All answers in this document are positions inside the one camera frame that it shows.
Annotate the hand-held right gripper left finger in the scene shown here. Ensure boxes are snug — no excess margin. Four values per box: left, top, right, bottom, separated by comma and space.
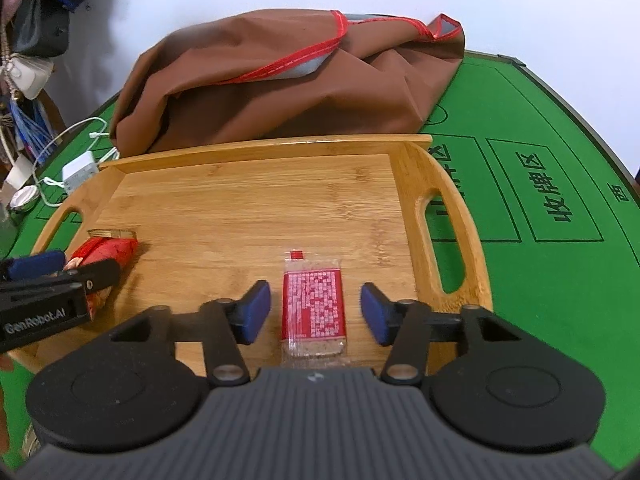
111, 280, 272, 388

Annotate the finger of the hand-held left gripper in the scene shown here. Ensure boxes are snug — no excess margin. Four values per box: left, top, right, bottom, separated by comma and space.
0, 249, 67, 282
52, 259, 122, 294

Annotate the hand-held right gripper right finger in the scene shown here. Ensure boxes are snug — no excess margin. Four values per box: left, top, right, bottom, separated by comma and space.
361, 282, 526, 387

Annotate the red gold snack packet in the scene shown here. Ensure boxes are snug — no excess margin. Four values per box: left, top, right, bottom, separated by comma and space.
67, 237, 139, 322

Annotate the red label snack packet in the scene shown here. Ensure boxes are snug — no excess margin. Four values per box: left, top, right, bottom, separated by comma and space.
280, 249, 348, 366

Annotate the wooden tray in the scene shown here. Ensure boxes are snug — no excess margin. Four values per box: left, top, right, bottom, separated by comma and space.
10, 135, 494, 378

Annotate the round white metal cap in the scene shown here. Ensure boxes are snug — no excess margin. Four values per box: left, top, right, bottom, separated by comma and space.
9, 186, 40, 212

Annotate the white charger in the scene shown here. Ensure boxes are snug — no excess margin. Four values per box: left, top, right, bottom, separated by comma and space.
62, 150, 101, 194

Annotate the white pouch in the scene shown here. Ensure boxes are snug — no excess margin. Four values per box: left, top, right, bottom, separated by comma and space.
7, 56, 54, 100

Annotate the brown cloth bag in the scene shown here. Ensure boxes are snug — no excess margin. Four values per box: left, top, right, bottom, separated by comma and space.
109, 8, 466, 158

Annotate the black bag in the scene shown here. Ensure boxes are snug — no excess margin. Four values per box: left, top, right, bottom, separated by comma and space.
11, 0, 71, 59

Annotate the white cable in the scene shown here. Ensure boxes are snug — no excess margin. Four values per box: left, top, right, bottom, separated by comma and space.
32, 117, 121, 208

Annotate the blue cable bundle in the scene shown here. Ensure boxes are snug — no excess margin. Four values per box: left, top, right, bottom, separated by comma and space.
11, 100, 52, 161

